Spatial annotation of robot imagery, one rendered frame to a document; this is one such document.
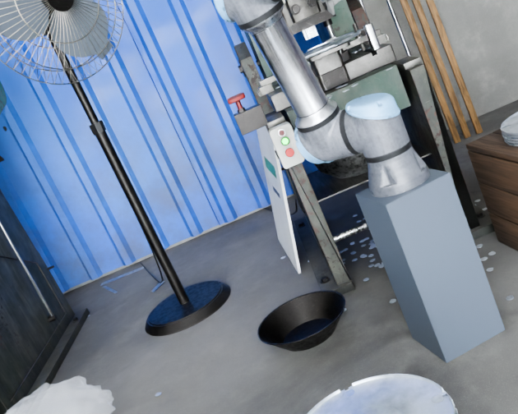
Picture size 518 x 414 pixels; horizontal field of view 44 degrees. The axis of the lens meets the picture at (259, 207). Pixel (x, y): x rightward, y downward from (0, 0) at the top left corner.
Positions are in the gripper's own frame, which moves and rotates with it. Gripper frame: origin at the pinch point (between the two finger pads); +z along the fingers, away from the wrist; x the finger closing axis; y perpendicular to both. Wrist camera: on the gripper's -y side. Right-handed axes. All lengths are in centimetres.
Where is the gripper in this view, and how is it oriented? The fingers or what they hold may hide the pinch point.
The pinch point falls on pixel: (326, 8)
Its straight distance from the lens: 205.7
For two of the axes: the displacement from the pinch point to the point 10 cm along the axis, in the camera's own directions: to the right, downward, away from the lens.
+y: 9.2, -4.0, -0.2
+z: 3.2, 7.0, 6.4
